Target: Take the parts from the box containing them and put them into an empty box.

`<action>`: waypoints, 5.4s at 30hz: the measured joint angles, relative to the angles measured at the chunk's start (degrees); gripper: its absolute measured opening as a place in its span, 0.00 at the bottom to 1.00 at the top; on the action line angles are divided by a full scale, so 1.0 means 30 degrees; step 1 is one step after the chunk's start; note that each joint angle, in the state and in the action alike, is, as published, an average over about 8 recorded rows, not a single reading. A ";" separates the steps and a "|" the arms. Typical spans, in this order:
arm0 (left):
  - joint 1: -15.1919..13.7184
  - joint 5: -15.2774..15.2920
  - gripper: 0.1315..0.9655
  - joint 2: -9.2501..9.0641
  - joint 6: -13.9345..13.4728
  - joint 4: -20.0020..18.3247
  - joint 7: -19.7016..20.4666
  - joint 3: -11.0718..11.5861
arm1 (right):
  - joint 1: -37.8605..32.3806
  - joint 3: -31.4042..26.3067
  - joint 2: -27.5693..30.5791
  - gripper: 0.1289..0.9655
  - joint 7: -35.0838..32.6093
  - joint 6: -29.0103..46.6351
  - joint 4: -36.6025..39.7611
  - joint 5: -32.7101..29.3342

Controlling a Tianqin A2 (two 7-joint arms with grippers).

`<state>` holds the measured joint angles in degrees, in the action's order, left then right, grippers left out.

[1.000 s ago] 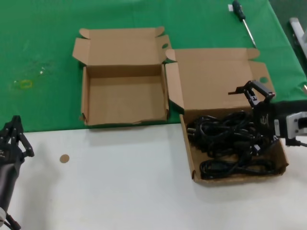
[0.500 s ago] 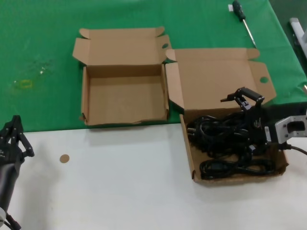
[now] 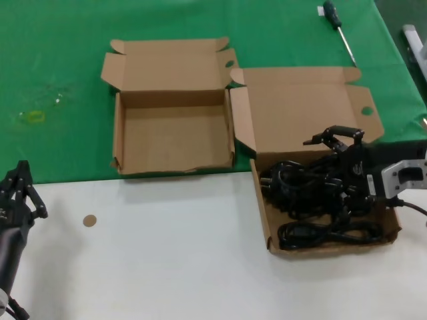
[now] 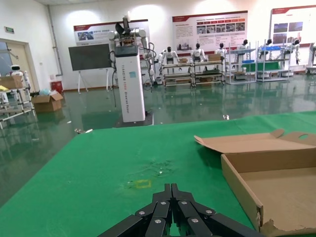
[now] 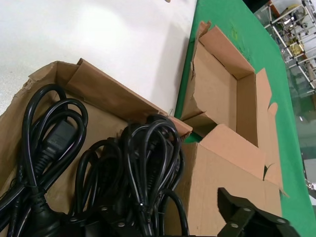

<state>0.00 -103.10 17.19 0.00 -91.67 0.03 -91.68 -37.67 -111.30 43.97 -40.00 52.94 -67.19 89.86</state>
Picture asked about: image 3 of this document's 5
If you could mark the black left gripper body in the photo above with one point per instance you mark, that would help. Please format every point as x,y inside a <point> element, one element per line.
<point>13,216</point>

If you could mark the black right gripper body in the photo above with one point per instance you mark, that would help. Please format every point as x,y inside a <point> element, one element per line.
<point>357,166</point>

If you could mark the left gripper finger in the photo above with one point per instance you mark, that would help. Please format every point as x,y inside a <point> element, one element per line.
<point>31,196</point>
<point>13,183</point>

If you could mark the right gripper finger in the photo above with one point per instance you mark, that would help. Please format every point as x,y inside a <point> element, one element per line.
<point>365,201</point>
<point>353,133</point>

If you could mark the empty-lid brown cardboard box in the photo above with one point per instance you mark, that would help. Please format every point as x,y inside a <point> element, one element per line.
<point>166,140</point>

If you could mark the round brown cardboard disc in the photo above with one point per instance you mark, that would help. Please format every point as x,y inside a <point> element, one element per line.
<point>89,220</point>

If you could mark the yellow rubber band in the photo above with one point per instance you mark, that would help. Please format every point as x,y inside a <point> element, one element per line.
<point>31,115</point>

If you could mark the small grey edge object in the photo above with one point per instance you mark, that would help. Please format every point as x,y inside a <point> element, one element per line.
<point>424,122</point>

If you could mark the grey metal profile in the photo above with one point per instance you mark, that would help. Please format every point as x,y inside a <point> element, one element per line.
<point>413,40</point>

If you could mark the small white paper tag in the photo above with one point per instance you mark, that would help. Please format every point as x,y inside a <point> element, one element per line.
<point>320,11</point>

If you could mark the green tablecloth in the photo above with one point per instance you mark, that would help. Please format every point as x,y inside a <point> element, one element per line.
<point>50,50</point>

